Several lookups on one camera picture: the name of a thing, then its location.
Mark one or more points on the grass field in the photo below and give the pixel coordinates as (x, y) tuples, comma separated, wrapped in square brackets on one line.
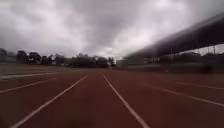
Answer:
[(26, 69)]

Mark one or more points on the row of trees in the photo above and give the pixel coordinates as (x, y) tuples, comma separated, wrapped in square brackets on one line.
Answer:
[(80, 61)]

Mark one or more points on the red running track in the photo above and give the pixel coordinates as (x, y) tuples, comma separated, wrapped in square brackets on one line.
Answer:
[(86, 106)]

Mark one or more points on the pale concrete kerb strip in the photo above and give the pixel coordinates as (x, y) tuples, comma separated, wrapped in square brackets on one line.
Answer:
[(23, 76)]

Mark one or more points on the grandstand building with roof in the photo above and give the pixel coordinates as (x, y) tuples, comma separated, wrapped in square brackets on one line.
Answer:
[(190, 50)]

